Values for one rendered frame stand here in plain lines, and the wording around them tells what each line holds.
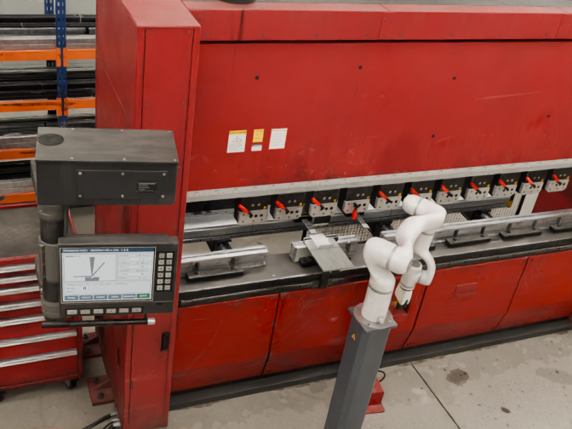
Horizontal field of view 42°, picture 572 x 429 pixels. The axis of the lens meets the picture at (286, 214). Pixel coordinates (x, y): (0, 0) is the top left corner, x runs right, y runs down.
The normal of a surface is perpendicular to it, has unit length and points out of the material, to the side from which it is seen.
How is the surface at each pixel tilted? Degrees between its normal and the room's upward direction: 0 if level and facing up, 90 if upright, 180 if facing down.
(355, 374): 90
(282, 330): 90
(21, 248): 0
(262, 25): 90
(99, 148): 0
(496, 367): 0
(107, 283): 90
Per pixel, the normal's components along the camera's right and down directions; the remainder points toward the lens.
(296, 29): 0.37, 0.55
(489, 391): 0.15, -0.83
